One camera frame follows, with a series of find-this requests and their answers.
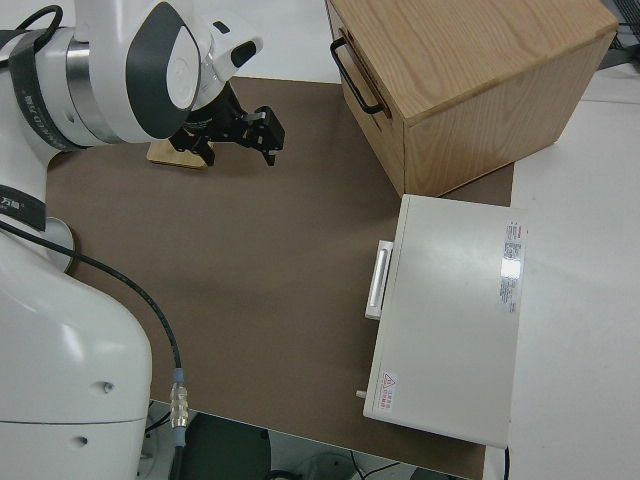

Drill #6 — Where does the brown table mat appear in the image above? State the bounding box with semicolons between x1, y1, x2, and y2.
43;74;517;480

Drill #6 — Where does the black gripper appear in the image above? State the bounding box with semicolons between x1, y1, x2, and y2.
169;86;287;169

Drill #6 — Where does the black metal frame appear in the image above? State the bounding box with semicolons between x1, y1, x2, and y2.
607;0;640;76

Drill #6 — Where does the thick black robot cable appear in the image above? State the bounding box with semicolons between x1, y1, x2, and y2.
0;219;190;480

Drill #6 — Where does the black cabinet handle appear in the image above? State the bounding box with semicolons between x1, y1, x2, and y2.
329;38;386;115

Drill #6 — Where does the toaster oven door handle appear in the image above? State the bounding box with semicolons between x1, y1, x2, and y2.
363;239;396;321

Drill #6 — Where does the black velcro strap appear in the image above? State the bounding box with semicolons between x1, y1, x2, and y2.
0;183;49;232
8;28;84;152

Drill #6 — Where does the wooden drawer cabinet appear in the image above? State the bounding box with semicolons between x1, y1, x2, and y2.
323;0;619;197

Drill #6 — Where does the cream toaster oven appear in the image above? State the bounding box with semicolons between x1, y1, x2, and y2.
355;193;530;449

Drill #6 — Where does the red warning sticker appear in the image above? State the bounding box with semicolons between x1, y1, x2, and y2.
378;370;400;410

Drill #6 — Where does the small wooden block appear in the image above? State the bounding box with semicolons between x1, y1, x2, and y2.
146;139;217;172

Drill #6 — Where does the printed toaster label sticker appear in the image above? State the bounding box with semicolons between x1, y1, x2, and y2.
498;221;526;315

